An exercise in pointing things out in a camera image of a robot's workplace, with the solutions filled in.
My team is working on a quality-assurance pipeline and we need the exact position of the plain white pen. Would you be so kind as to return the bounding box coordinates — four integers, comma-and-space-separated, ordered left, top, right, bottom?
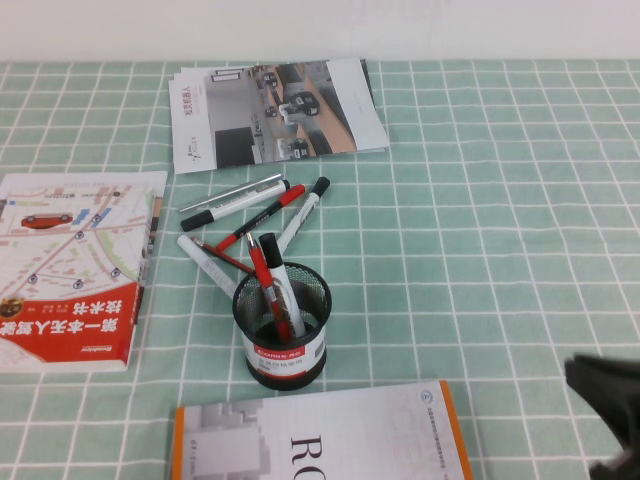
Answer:
176, 234, 239, 301

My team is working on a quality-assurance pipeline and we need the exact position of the white book with orange edge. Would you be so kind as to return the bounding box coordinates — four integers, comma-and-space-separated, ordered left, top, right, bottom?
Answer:
172, 380, 474, 480

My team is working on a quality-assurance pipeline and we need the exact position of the white marker with black cap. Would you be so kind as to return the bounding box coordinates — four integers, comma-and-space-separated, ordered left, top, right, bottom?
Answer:
276, 176, 331, 254
258, 232, 309, 339
179, 179, 292, 232

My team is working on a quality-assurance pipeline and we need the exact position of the white brochure with dark edge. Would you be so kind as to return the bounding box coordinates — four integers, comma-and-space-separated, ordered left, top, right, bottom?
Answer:
172, 57, 391, 154

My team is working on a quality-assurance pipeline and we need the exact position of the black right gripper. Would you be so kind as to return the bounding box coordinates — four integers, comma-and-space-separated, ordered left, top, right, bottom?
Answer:
563, 352, 640, 480

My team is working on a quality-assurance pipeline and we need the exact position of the office photo brochure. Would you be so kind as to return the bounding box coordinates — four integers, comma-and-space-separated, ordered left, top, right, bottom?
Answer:
168, 58, 390, 175

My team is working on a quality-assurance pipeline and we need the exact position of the red map cover book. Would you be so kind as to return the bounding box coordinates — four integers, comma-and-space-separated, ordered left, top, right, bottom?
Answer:
0, 171, 169, 374

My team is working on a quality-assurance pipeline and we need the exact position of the silver metal pen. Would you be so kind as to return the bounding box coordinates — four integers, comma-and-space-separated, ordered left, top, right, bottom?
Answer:
178, 173, 284, 214

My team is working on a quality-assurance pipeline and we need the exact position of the red pencil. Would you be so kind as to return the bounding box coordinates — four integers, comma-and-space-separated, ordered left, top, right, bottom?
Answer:
192, 237, 256, 275

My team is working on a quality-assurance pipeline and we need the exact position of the black mesh pen holder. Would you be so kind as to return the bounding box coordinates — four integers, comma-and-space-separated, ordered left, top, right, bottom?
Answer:
232, 261, 333, 391

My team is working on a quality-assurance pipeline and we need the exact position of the red and black marker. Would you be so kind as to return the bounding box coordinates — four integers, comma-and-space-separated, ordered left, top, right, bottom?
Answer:
214, 184, 306, 252

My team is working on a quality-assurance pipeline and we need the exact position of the red ballpoint pen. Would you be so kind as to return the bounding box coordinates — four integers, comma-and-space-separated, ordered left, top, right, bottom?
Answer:
246, 234, 294, 344

